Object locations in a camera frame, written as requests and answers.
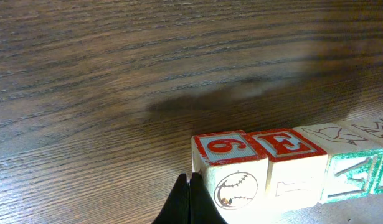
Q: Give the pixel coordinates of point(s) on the wooden block green V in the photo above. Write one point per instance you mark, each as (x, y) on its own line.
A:
(352, 161)

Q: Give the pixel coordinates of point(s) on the wooden block green B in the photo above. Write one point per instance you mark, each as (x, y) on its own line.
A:
(371, 129)

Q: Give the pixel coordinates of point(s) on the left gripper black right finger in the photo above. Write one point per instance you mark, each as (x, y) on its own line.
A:
(202, 209)

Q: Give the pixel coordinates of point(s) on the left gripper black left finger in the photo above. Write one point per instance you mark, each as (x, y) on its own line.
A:
(176, 207)

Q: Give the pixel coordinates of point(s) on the wooden block green E side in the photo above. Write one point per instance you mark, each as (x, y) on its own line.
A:
(296, 169)

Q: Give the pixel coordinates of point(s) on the wooden block baseball blue side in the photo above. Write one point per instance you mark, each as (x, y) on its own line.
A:
(234, 170)

